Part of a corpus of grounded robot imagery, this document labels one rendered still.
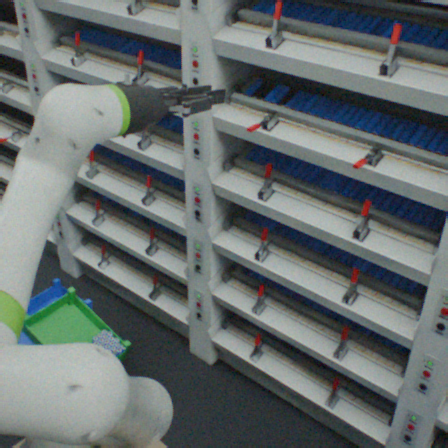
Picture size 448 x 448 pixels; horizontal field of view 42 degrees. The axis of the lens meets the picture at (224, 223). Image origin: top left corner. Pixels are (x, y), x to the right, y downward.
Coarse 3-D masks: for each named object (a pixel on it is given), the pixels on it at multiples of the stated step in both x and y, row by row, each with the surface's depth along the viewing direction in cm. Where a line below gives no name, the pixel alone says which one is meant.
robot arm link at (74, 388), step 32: (0, 352) 71; (32, 352) 71; (64, 352) 71; (96, 352) 71; (0, 384) 68; (32, 384) 68; (64, 384) 67; (96, 384) 68; (128, 384) 74; (160, 384) 112; (0, 416) 68; (32, 416) 67; (64, 416) 67; (96, 416) 68; (128, 416) 80; (160, 416) 103
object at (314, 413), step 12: (96, 276) 223; (108, 288) 221; (120, 288) 215; (132, 300) 213; (156, 312) 206; (168, 324) 204; (180, 324) 199; (228, 360) 189; (252, 372) 183; (264, 384) 181; (288, 396) 176; (300, 408) 174; (312, 408) 171; (324, 420) 170; (336, 432) 168; (348, 432) 165; (360, 444) 164; (372, 444) 160
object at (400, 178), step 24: (240, 72) 144; (216, 120) 142; (240, 120) 138; (264, 144) 136; (288, 144) 130; (312, 144) 127; (336, 144) 126; (336, 168) 126; (360, 168) 121; (384, 168) 118; (408, 168) 117; (408, 192) 116; (432, 192) 112
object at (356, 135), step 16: (240, 96) 140; (288, 112) 132; (320, 128) 129; (336, 128) 126; (352, 128) 124; (368, 144) 122; (384, 144) 119; (400, 144) 118; (416, 160) 117; (432, 160) 114
